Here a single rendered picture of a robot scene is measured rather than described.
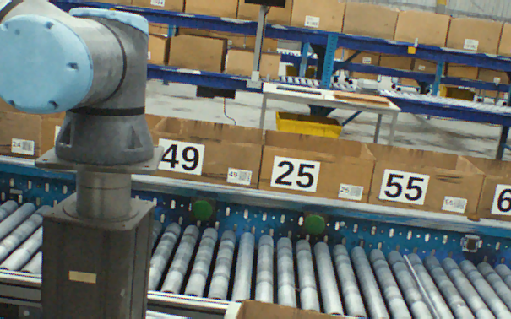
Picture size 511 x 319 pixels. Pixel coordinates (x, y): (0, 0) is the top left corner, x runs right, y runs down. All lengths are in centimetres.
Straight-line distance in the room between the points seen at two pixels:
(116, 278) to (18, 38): 49
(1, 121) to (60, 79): 132
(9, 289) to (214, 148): 81
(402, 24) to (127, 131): 569
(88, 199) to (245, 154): 96
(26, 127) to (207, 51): 427
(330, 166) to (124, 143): 108
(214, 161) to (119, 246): 96
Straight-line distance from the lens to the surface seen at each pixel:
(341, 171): 203
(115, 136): 107
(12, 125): 218
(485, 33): 687
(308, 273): 178
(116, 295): 116
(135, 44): 108
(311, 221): 199
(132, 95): 108
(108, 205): 114
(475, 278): 204
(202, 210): 199
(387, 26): 658
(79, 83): 90
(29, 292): 165
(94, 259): 114
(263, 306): 137
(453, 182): 212
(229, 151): 200
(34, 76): 90
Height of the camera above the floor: 150
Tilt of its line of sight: 14 degrees down
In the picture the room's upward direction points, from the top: 7 degrees clockwise
